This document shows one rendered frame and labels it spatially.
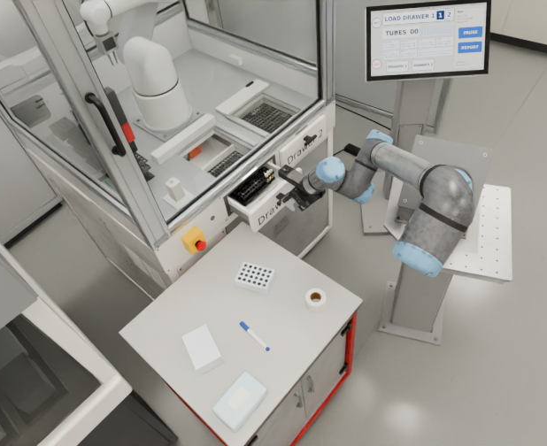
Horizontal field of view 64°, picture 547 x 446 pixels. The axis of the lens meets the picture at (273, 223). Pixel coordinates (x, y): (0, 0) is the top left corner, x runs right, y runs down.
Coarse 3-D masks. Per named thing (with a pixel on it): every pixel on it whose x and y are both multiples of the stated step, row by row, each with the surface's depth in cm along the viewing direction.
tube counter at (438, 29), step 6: (438, 24) 186; (444, 24) 186; (450, 24) 185; (414, 30) 187; (420, 30) 187; (426, 30) 187; (432, 30) 187; (438, 30) 186; (444, 30) 186; (450, 30) 186; (414, 36) 188
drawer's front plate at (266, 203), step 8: (280, 184) 163; (288, 184) 165; (272, 192) 161; (280, 192) 163; (264, 200) 159; (272, 200) 162; (256, 208) 157; (264, 208) 160; (280, 208) 169; (248, 216) 157; (256, 216) 158; (264, 216) 163; (272, 216) 167; (256, 224) 161; (264, 224) 165
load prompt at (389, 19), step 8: (448, 8) 184; (384, 16) 187; (392, 16) 187; (400, 16) 187; (408, 16) 186; (416, 16) 186; (424, 16) 186; (432, 16) 186; (440, 16) 185; (448, 16) 185; (384, 24) 188; (392, 24) 188; (400, 24) 187
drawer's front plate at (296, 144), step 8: (320, 120) 185; (312, 128) 184; (320, 128) 189; (296, 136) 179; (304, 136) 182; (320, 136) 192; (288, 144) 177; (296, 144) 179; (312, 144) 190; (280, 152) 175; (288, 152) 178; (296, 152) 182; (304, 152) 188; (280, 160) 179; (296, 160) 185
